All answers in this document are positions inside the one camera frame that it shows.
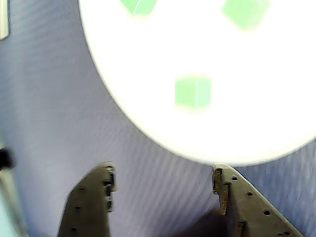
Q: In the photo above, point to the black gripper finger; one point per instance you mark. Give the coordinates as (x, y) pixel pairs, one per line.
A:
(254, 214)
(86, 209)

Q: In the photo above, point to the green cube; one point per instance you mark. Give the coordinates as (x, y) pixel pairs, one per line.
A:
(140, 6)
(244, 12)
(192, 92)

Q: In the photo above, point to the white round plate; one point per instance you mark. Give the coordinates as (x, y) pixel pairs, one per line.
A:
(222, 61)

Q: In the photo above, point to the blue woven tablecloth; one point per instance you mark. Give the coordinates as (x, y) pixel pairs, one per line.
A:
(49, 98)

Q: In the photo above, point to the white flat board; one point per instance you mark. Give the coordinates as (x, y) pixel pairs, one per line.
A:
(3, 19)

